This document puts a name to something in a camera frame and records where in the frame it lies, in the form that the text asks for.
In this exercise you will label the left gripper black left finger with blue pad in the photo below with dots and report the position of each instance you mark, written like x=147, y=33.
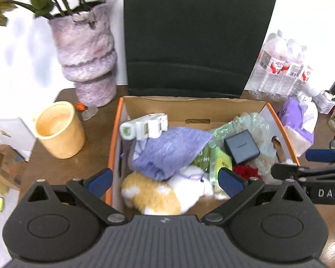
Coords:
x=88, y=193

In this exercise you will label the green bubble wrap bag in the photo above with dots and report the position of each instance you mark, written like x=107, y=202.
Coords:
x=260, y=131

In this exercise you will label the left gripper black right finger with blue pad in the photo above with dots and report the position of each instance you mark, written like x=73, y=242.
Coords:
x=242, y=192

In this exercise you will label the water bottle pack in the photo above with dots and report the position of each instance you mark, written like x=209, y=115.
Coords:
x=279, y=66

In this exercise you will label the orange white plush toy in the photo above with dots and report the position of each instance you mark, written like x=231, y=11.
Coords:
x=171, y=197

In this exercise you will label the green spray bottle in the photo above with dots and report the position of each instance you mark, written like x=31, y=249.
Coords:
x=203, y=159

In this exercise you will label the brown cardboard box on floor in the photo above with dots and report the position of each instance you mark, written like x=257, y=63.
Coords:
x=12, y=167

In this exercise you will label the purple knitted cloth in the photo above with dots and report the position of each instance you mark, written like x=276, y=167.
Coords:
x=160, y=158

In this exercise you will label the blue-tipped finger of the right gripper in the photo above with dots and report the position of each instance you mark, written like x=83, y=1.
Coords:
x=320, y=155

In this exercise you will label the red artificial rose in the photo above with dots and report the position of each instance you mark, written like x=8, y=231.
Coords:
x=245, y=171

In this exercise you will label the purple tissue pack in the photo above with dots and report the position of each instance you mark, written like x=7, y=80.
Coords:
x=299, y=119

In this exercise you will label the black charger block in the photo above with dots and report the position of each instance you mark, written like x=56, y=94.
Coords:
x=241, y=147

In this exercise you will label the purple textured vase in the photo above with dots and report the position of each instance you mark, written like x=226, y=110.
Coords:
x=86, y=52

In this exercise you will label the yellow ceramic mug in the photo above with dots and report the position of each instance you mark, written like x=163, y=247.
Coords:
x=59, y=130

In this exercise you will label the white handheld device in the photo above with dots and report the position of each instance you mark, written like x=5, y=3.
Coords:
x=147, y=126

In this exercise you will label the white box on floor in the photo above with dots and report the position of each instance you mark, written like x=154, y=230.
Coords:
x=17, y=135

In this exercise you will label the black paper bag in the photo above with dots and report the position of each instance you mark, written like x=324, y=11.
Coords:
x=193, y=48

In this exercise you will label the red orange cardboard box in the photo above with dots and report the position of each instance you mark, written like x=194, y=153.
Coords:
x=203, y=114

